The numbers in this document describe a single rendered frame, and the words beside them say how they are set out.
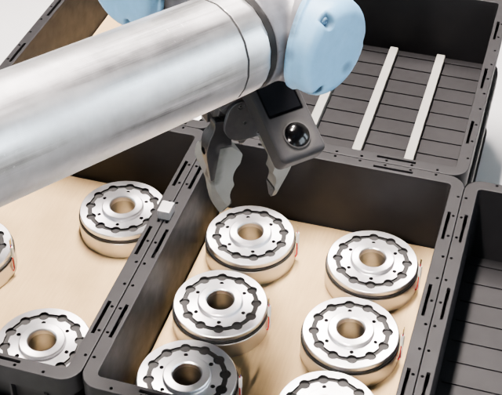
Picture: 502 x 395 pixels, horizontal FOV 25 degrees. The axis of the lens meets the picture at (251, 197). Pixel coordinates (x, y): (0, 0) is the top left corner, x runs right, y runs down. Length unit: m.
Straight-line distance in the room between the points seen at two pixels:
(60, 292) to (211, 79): 0.60
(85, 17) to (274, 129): 0.72
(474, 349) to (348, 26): 0.53
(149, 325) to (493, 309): 0.38
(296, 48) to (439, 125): 0.76
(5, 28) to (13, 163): 1.34
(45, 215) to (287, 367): 0.37
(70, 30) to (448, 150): 0.55
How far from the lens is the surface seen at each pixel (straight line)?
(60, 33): 1.61
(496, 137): 1.75
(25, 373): 1.10
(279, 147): 1.01
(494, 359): 1.25
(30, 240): 1.37
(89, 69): 0.70
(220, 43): 0.76
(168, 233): 1.21
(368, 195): 1.32
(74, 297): 1.29
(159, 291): 1.21
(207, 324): 1.21
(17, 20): 2.02
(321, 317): 1.22
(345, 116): 1.54
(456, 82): 1.62
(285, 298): 1.28
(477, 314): 1.29
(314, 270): 1.31
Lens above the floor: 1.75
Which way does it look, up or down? 41 degrees down
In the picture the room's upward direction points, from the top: straight up
